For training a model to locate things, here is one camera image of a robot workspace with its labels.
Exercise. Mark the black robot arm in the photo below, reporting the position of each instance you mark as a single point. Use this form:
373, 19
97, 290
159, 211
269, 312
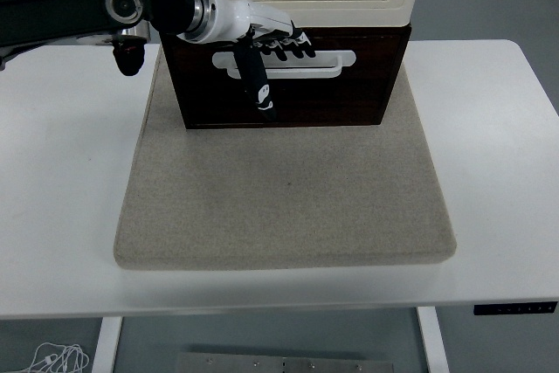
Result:
65, 15

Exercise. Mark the black table control panel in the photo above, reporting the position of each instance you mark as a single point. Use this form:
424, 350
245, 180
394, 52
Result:
515, 308

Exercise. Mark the beige fabric mat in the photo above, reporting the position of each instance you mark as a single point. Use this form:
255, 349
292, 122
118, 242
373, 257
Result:
284, 194

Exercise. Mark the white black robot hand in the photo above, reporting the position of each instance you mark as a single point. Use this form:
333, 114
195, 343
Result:
231, 19

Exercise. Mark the white table leg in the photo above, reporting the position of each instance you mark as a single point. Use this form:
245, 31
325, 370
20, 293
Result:
107, 347
432, 342

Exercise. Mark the grey metal plate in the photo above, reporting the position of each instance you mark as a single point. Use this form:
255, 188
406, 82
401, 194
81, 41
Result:
284, 364

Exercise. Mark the dark wooden drawer housing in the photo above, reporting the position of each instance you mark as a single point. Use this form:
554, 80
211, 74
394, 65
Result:
349, 30

